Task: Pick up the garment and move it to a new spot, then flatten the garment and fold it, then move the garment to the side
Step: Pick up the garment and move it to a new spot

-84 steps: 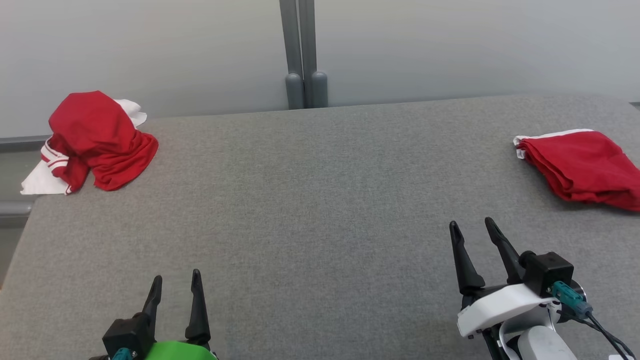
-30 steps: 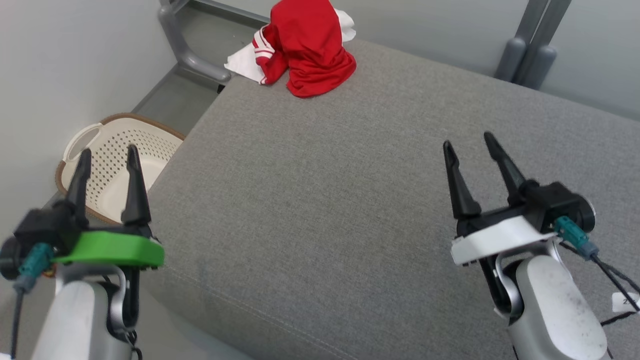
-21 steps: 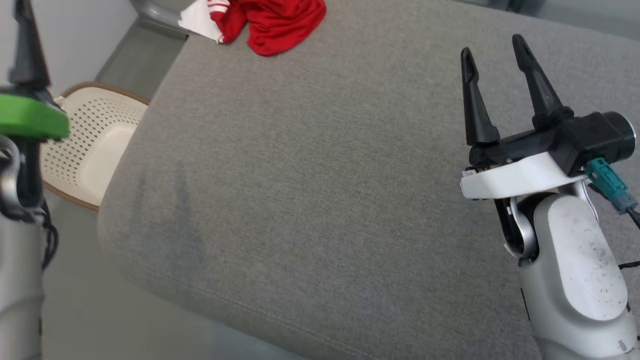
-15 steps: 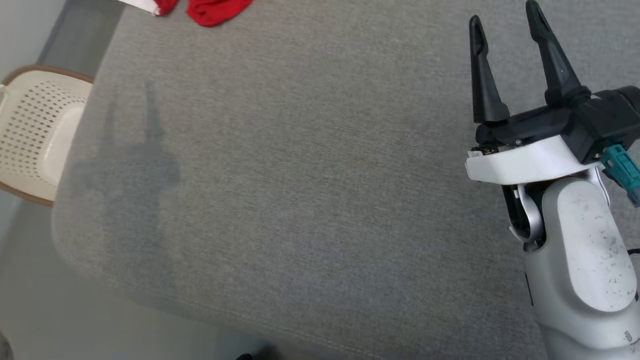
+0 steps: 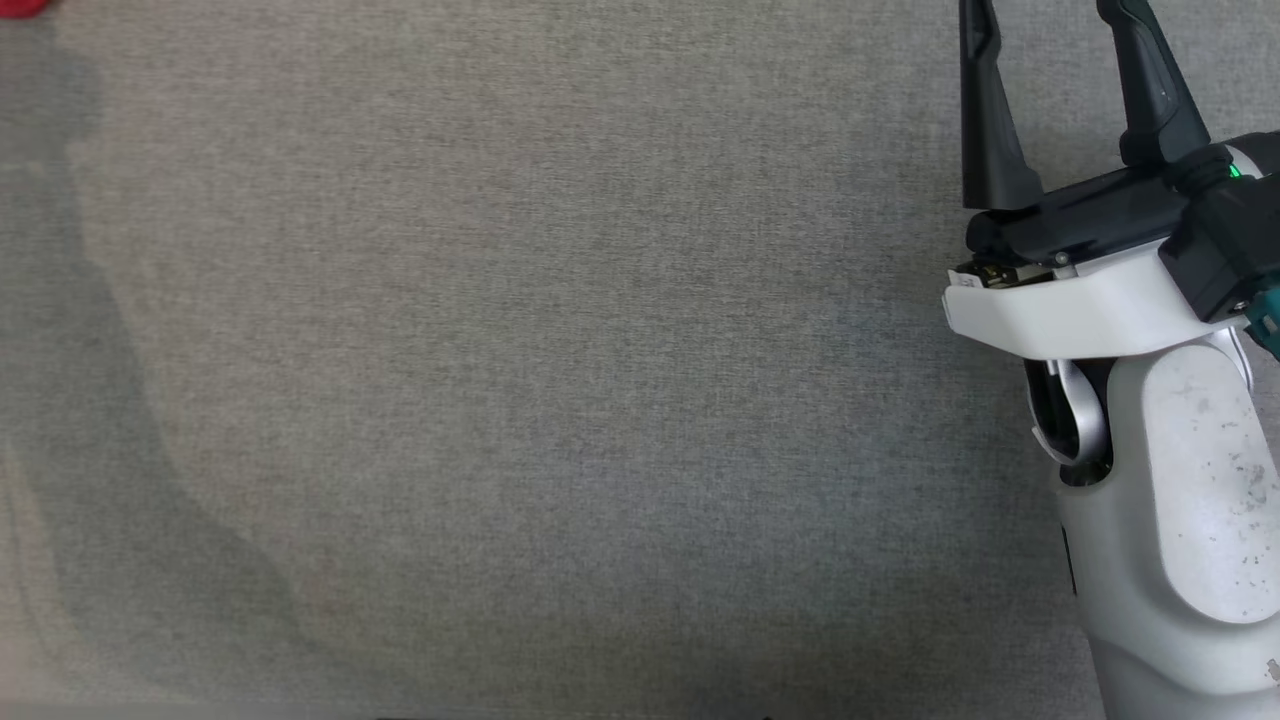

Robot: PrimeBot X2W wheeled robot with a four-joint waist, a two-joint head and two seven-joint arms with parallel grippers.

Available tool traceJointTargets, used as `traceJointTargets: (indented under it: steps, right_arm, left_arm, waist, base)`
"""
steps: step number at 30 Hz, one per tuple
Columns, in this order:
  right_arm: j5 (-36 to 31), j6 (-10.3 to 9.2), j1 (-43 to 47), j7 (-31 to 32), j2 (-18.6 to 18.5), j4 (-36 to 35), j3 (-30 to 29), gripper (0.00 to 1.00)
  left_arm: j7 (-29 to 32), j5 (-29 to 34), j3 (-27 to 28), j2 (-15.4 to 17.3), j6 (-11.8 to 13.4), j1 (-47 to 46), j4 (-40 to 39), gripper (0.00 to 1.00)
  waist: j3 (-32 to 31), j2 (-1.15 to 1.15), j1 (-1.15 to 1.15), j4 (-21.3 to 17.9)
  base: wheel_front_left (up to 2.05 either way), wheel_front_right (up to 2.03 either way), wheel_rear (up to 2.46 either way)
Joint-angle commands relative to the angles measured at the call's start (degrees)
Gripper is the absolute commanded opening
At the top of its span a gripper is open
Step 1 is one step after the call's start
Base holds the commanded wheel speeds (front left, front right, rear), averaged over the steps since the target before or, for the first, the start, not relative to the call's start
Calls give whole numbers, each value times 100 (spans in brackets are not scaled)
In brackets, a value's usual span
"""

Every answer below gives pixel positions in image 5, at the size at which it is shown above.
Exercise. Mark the grey fabric sofa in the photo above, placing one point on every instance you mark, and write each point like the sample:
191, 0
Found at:
550, 350

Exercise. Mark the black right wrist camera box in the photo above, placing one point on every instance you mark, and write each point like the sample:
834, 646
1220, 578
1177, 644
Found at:
1235, 250

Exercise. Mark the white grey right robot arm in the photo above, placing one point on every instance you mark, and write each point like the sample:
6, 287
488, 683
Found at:
1180, 520

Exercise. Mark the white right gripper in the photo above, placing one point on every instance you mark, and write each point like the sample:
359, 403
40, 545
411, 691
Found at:
1080, 300

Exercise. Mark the red Bulls 23 jersey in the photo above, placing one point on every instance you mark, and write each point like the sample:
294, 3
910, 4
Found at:
20, 7

